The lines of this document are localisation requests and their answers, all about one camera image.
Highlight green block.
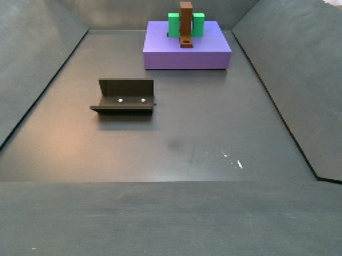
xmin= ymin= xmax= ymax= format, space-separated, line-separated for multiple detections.
xmin=167 ymin=13 xmax=181 ymax=37
xmin=193 ymin=13 xmax=206 ymax=37

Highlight purple base board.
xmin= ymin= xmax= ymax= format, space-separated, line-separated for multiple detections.
xmin=143 ymin=21 xmax=233 ymax=70

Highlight left green block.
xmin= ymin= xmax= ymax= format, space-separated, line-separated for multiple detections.
xmin=167 ymin=13 xmax=181 ymax=37

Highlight brown upright block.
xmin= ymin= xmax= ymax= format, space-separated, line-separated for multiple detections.
xmin=179 ymin=2 xmax=193 ymax=48

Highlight right green block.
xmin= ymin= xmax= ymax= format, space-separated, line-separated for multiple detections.
xmin=193 ymin=13 xmax=206 ymax=37

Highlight black angle bracket holder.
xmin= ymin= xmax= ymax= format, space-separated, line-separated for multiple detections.
xmin=90 ymin=78 xmax=155 ymax=114

